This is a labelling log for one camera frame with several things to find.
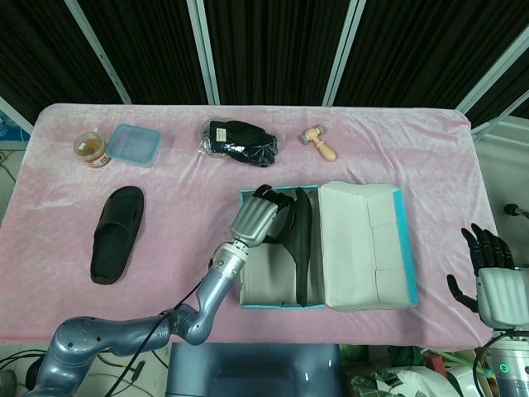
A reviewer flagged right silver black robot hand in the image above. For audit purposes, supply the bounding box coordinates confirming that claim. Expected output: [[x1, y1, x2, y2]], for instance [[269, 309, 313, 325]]
[[446, 222, 522, 330]]

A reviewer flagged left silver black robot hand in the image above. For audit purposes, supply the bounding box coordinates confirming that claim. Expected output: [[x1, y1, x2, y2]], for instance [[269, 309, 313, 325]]
[[229, 184, 298, 250]]

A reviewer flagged black foam slipper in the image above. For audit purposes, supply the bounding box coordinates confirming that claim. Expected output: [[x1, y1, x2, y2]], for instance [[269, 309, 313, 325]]
[[89, 185, 146, 286], [270, 186, 322, 309]]

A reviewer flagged teal cardboard shoe box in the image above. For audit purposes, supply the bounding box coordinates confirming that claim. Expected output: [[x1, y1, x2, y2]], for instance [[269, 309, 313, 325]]
[[239, 180, 421, 312]]

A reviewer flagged pink velvet tablecloth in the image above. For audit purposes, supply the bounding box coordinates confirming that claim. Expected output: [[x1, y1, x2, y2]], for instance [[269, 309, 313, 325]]
[[0, 103, 499, 347]]

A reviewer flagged plastic bag of black socks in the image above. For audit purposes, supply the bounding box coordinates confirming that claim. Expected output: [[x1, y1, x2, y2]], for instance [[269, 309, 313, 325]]
[[198, 118, 280, 169]]

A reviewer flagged small beige toy figure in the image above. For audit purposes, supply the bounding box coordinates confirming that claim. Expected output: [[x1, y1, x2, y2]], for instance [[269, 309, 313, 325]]
[[299, 126, 338, 161]]

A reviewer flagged clear container with blue lid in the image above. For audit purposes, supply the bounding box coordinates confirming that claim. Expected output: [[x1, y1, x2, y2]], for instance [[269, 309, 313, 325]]
[[106, 123, 162, 169]]

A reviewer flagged green white patterned bag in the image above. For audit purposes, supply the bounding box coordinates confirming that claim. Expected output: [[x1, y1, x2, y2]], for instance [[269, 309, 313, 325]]
[[350, 366, 450, 397]]

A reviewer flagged dark blue robot torso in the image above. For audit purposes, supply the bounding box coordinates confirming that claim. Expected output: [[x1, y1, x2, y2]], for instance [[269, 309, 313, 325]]
[[167, 342, 344, 397]]

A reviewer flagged clear jar with amber contents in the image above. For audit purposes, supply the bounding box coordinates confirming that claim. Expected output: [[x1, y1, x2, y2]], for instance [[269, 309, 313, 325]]
[[73, 131, 112, 169]]

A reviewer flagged black curtain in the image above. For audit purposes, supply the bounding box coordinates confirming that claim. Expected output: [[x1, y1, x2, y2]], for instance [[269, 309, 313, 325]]
[[0, 0, 529, 133]]

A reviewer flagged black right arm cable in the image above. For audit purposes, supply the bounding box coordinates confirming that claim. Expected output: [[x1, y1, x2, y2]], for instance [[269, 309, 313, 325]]
[[473, 326, 504, 375]]

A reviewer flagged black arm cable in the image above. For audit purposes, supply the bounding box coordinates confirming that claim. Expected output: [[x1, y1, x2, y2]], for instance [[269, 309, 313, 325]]
[[122, 243, 226, 397], [473, 326, 504, 375]]

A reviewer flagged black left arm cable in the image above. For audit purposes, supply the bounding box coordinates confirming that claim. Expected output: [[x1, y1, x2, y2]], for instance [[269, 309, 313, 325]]
[[122, 243, 226, 397]]

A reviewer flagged white metal frame post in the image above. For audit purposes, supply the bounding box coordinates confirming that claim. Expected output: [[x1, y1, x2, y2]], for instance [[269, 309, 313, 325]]
[[321, 0, 368, 107], [0, 96, 34, 134], [470, 108, 529, 137], [64, 0, 134, 105], [185, 0, 222, 106], [454, 26, 529, 120]]

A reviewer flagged black coiled floor cable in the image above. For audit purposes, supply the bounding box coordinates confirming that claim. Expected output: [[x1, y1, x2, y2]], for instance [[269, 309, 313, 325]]
[[23, 358, 45, 389]]

